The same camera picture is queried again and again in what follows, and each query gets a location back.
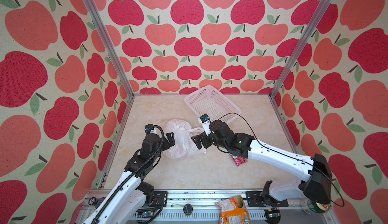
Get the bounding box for orange snack bag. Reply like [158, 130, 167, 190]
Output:
[216, 195, 250, 224]

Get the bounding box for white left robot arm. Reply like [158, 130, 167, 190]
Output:
[84, 132, 175, 224]

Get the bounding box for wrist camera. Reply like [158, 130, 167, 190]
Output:
[198, 114, 211, 136]
[144, 124, 157, 135]

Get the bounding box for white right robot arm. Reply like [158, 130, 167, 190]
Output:
[192, 117, 332, 205]

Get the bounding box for pink snack packet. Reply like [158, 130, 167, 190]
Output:
[230, 154, 248, 167]

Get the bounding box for white plastic mesh basket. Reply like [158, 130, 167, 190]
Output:
[184, 85, 241, 124]

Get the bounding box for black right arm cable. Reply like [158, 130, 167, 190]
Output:
[216, 112, 345, 208]

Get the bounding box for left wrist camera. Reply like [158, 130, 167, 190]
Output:
[144, 124, 157, 135]

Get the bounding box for aluminium frame post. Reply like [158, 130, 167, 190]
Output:
[83, 0, 134, 100]
[269, 0, 332, 100]

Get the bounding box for aluminium frame post right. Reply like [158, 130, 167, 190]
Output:
[269, 0, 332, 100]

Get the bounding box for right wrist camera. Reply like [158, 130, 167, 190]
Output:
[198, 114, 211, 136]

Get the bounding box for aluminium front rail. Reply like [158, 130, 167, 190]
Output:
[75, 189, 337, 224]

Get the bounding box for white plastic bag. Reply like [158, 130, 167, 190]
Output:
[163, 119, 206, 159]

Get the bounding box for green drink can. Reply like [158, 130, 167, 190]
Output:
[301, 199, 330, 215]

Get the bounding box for aluminium frame post left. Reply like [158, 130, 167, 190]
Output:
[83, 0, 134, 100]

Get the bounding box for black round knob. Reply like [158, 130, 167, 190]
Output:
[183, 203, 194, 216]

